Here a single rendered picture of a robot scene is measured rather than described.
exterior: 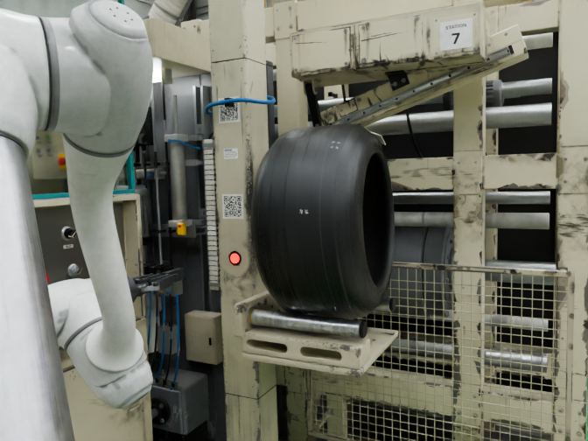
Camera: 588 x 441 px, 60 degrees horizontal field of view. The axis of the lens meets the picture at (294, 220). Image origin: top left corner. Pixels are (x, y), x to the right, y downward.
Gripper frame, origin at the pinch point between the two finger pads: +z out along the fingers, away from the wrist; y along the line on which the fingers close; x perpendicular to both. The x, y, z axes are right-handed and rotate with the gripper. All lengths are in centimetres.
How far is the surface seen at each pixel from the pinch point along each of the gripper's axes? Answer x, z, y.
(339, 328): 15.7, 21.2, -37.3
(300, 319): 14.7, 21.6, -25.5
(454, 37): -63, 55, -61
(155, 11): -89, 56, 50
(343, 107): -48, 68, -21
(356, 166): -27, 20, -43
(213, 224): -10.2, 29.9, 8.4
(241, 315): 14.1, 17.7, -8.8
